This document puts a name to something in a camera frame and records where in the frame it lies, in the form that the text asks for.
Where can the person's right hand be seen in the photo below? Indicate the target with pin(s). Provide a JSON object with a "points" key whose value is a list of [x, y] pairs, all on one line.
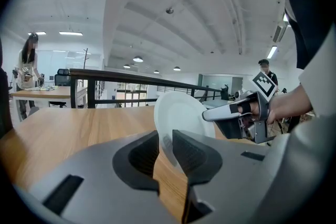
{"points": [[271, 112]]}

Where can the person's clothed torso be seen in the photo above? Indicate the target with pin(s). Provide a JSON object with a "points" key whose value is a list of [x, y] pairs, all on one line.
{"points": [[309, 8]]}

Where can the ceiling air conditioner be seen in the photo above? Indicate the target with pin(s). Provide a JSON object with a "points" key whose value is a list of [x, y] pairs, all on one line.
{"points": [[279, 31]]}

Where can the wooden table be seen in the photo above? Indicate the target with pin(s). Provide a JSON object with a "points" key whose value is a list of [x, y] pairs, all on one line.
{"points": [[78, 128]]}

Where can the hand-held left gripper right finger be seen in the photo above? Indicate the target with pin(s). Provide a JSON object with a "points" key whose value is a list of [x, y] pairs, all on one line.
{"points": [[231, 186]]}

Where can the long ceiling light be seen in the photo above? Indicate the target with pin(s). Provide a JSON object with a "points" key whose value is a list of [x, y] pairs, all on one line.
{"points": [[71, 33], [272, 52], [38, 33]]}

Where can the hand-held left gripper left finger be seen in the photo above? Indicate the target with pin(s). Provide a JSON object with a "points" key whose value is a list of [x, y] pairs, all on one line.
{"points": [[99, 191]]}

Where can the black office chair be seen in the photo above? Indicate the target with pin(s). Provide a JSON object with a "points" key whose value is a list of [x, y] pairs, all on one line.
{"points": [[62, 78]]}

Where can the white round container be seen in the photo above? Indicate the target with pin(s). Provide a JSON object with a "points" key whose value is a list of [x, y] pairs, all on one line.
{"points": [[181, 115]]}

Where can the person's right forearm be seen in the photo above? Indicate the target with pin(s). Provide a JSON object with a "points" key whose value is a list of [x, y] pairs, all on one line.
{"points": [[291, 102]]}

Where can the black metal railing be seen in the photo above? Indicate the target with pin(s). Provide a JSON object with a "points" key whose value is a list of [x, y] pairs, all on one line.
{"points": [[105, 75]]}

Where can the round ceiling sensor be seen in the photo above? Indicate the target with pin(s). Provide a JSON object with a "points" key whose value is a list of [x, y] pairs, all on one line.
{"points": [[169, 10]]}

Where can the papers on desk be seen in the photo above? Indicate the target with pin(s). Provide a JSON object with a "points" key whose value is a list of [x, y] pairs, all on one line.
{"points": [[44, 88]]}

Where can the light wooden desk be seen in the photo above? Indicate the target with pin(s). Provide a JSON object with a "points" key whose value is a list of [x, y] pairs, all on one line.
{"points": [[52, 93]]}

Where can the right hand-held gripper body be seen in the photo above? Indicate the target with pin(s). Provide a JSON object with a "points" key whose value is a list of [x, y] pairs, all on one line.
{"points": [[258, 129]]}

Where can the dark coat stand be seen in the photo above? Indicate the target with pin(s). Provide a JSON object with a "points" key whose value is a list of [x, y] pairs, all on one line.
{"points": [[85, 57]]}

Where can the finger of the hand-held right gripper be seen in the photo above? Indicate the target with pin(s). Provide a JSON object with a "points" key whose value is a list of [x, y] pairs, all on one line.
{"points": [[220, 113], [229, 128]]}

